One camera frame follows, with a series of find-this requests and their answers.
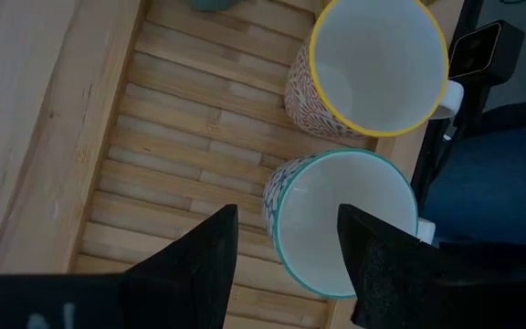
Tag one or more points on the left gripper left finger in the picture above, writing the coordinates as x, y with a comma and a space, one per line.
190, 279

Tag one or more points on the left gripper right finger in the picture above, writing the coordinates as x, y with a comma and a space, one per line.
400, 283

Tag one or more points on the blue lattice pattern mug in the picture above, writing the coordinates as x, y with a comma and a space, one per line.
318, 219

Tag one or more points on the orange floral mug yellow rim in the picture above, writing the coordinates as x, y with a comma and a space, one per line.
381, 68

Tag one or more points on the person's leg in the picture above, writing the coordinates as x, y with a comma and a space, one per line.
496, 183

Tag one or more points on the wooden slatted tray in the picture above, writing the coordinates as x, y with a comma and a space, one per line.
176, 137

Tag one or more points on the black table-level camera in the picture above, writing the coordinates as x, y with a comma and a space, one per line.
484, 52

